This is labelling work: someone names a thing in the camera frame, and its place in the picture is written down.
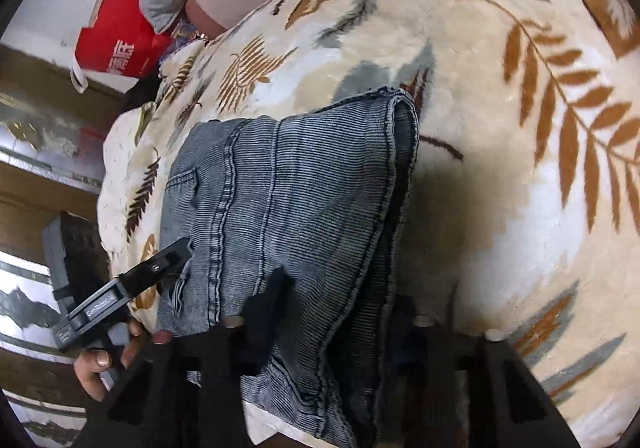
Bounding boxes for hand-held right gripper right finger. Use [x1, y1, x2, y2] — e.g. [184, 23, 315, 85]
[392, 297, 582, 448]

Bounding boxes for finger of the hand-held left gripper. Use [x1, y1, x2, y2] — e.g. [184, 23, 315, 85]
[116, 237, 194, 301]

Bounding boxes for red paper bag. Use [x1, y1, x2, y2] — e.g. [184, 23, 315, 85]
[70, 0, 173, 94]

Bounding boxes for person's left hand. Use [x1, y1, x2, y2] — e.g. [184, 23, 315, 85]
[74, 321, 156, 401]

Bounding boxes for cream leaf-print blanket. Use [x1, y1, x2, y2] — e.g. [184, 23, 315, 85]
[97, 0, 640, 448]

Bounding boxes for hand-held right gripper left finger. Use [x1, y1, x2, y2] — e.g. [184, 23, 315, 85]
[75, 267, 287, 448]

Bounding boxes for grey-blue denim pants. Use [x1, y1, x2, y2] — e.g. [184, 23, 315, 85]
[155, 87, 420, 448]

